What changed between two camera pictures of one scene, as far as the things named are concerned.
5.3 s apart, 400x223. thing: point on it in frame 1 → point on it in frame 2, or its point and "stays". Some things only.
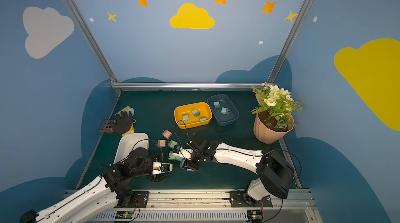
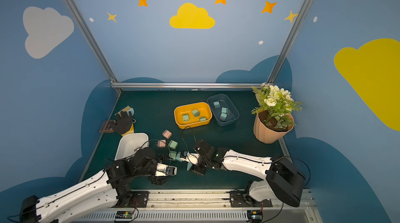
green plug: [185, 117] stays
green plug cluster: [172, 144] stays
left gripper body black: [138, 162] stays
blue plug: [181, 163] → [223, 116]
